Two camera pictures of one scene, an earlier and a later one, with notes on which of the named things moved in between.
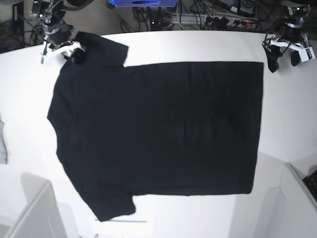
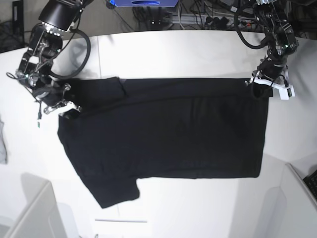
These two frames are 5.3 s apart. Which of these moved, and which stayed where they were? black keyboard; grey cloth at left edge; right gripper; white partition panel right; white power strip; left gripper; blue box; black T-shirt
Moved: right gripper; left gripper; black T-shirt
Stayed: black keyboard; white partition panel right; white power strip; grey cloth at left edge; blue box
